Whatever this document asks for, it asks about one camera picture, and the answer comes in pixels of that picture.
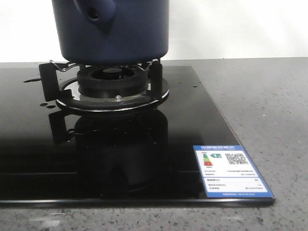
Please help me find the dark blue cooking pot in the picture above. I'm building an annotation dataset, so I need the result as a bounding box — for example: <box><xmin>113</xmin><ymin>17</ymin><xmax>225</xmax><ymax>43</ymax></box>
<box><xmin>52</xmin><ymin>0</ymin><xmax>169</xmax><ymax>65</ymax></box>

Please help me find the right black burner with grate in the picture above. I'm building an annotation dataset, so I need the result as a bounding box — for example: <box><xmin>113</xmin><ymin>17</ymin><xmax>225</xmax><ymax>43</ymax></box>
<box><xmin>39</xmin><ymin>59</ymin><xmax>169</xmax><ymax>113</ymax></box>

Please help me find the blue energy label sticker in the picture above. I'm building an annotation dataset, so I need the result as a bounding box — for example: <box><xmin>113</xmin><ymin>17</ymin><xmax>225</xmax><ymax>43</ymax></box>
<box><xmin>193</xmin><ymin>145</ymin><xmax>274</xmax><ymax>198</ymax></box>

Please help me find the black glass gas stove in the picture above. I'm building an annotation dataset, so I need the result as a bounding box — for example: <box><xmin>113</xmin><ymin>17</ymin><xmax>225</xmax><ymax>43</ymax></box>
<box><xmin>0</xmin><ymin>66</ymin><xmax>275</xmax><ymax>207</ymax></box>

